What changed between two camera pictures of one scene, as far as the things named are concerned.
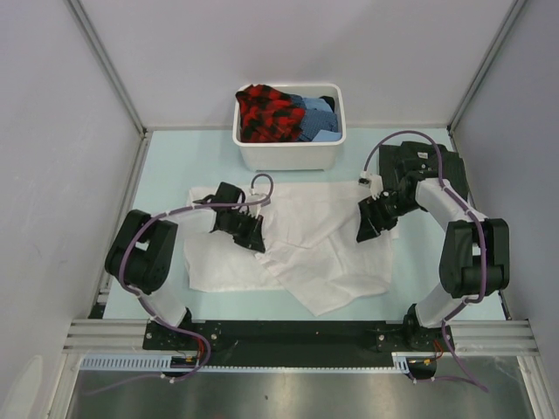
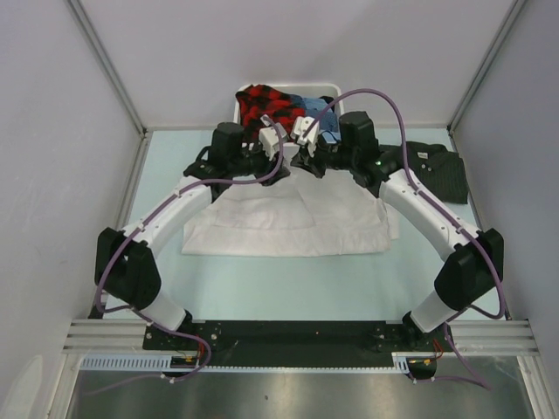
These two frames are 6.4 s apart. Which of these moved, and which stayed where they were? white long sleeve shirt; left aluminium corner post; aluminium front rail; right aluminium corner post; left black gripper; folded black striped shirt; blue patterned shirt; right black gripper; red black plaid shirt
Moved: left black gripper; white long sleeve shirt; right black gripper
Stayed: folded black striped shirt; blue patterned shirt; red black plaid shirt; aluminium front rail; left aluminium corner post; right aluminium corner post
